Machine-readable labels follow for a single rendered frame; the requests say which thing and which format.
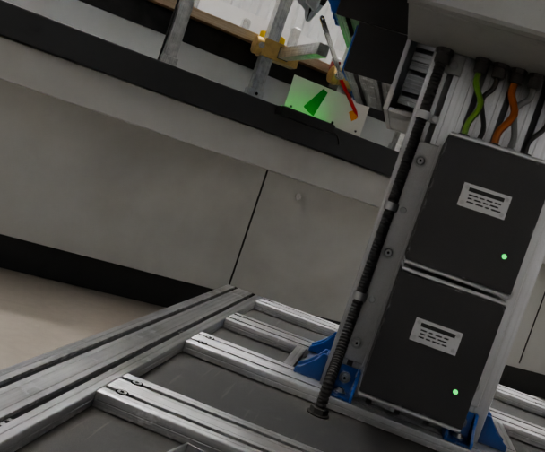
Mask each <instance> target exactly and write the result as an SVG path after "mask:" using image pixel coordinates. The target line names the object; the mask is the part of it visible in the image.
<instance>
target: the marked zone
mask: <svg viewBox="0 0 545 452"><path fill-rule="evenodd" d="M327 93H328V92H326V91H325V89H322V90H321V91H320V92H319V93H318V94H317V95H316V96H315V97H314V98H313V99H312V100H310V101H309V102H308V103H307V104H306V105H305V106H304V108H305V109H306V110H307V111H308V112H309V113H310V114H311V115H312V116H314V114H315V113H316V111H317V109H318V108H319V106H320V105H321V103H322V101H323V100H324V98H325V96H326V94H327Z"/></svg>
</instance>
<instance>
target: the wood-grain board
mask: <svg viewBox="0 0 545 452"><path fill-rule="evenodd" d="M147 1H149V2H152V3H154V4H157V5H159V6H162V7H164V8H166V9H169V10H170V11H173V12H174V9H175V6H176V3H177V0H147ZM190 19H192V20H195V21H197V22H200V23H203V24H205V25H207V26H210V27H212V28H214V29H216V30H220V31H222V32H225V33H227V34H229V35H231V36H233V37H236V38H238V39H242V40H244V41H246V42H248V43H251V44H252V42H253V39H254V38H255V36H257V35H258V36H259V34H257V33H255V32H252V31H251V30H247V29H245V28H242V27H240V26H238V25H236V24H234V23H231V22H228V21H225V20H223V19H222V18H219V17H217V16H214V15H212V14H210V13H207V12H205V11H202V10H200V9H197V8H195V7H193V10H192V12H191V15H190ZM298 63H299V64H301V65H304V66H307V67H309V68H311V69H314V70H316V71H318V72H320V73H323V74H326V75H327V73H328V70H329V67H330V64H327V63H326V62H324V61H321V60H319V59H306V60H299V61H298Z"/></svg>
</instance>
